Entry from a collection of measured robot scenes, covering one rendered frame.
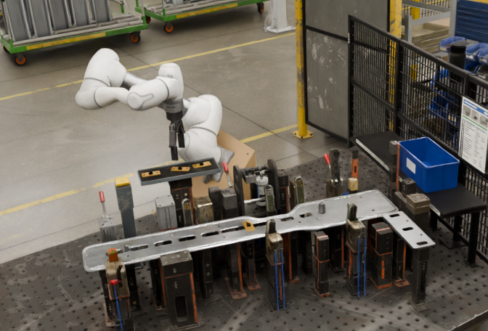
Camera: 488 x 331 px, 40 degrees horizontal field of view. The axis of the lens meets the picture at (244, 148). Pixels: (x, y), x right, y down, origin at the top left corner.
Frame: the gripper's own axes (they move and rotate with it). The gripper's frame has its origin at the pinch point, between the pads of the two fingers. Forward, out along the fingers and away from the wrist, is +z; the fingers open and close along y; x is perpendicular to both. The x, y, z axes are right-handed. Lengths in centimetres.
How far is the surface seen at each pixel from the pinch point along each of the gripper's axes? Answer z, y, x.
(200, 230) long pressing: 25.1, 26.9, 13.7
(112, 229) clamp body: 20.9, 34.4, -23.2
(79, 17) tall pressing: 85, -626, -298
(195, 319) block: 52, 54, 15
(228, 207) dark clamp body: 23.2, 10.2, 23.2
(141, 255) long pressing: 25, 48, -7
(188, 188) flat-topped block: 17.3, 3.1, 3.7
